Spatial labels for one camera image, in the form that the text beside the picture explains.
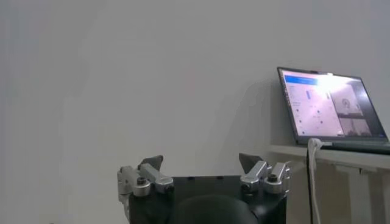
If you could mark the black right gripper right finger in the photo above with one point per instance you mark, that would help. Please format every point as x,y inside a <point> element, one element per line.
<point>259,178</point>

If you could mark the grey open laptop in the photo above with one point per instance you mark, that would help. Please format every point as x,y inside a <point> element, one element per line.
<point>320,109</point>

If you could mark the white laptop side table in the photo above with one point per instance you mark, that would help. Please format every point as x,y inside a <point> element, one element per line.
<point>350,158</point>

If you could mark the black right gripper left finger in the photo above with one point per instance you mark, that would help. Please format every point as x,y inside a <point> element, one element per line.
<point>146,181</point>

